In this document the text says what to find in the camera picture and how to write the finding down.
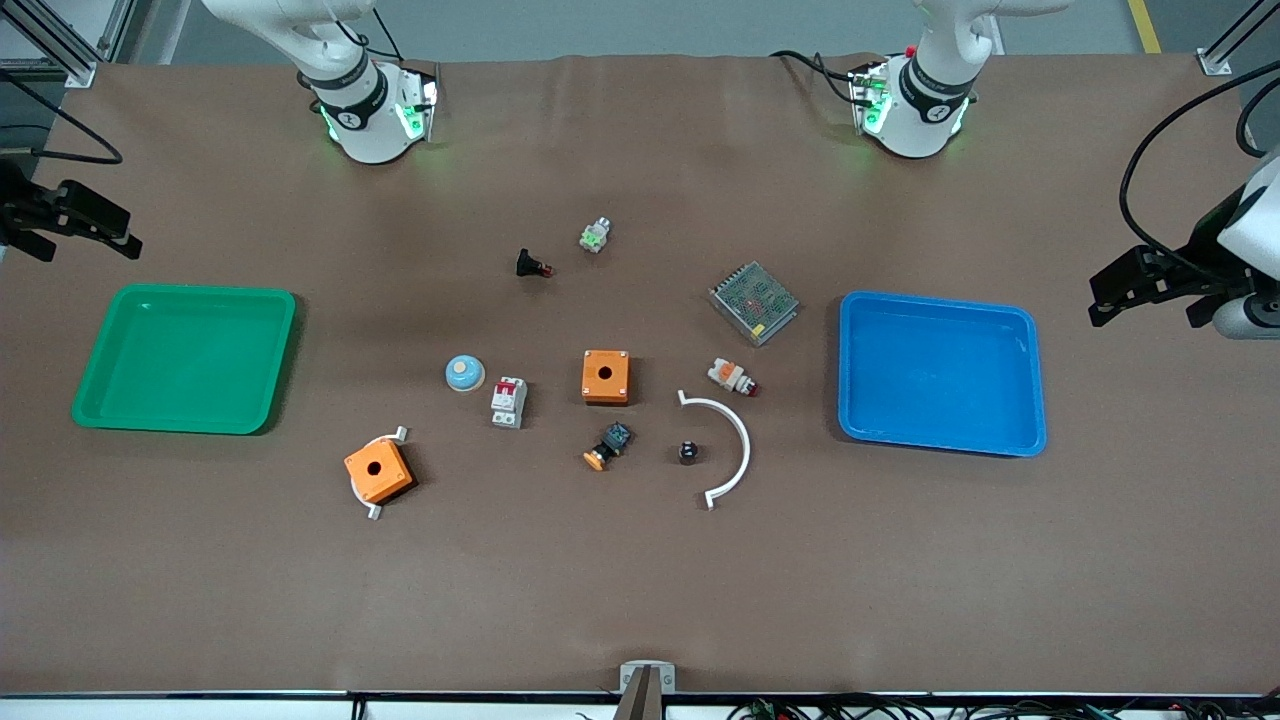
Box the orange button box with hole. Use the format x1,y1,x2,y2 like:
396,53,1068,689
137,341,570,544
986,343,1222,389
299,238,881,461
344,439,415,505
581,349,632,406

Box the blue plastic tray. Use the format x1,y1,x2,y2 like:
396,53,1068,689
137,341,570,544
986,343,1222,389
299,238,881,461
837,291,1048,459

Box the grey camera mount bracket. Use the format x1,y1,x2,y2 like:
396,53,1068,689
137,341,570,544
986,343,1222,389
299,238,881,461
612,661,677,720

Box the brown table mat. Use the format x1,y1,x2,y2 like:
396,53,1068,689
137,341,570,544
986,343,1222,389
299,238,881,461
0,52,1280,697

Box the orange box with bracket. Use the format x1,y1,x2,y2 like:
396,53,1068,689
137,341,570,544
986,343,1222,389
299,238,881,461
350,425,411,522

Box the green plastic tray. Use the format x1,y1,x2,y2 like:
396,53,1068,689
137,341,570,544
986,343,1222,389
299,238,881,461
70,284,298,437

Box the orange white red indicator lamp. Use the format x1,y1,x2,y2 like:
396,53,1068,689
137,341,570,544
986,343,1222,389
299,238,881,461
707,358,760,399

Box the large white semicircular clamp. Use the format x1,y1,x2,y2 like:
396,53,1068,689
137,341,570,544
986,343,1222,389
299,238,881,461
677,390,752,512

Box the metal mesh power supply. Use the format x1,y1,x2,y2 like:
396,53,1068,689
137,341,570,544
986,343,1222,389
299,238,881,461
708,261,801,347

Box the black left base cable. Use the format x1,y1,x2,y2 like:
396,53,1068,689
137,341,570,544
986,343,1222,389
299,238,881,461
768,49,863,107

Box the aluminium frame profile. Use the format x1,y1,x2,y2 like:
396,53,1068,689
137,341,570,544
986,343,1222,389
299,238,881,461
1195,0,1280,77
0,0,136,89

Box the white red circuit breaker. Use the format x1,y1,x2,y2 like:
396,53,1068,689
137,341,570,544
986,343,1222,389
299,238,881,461
490,376,528,430

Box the orange emergency button black body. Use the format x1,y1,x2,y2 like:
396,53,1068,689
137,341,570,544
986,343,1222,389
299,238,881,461
583,422,634,472

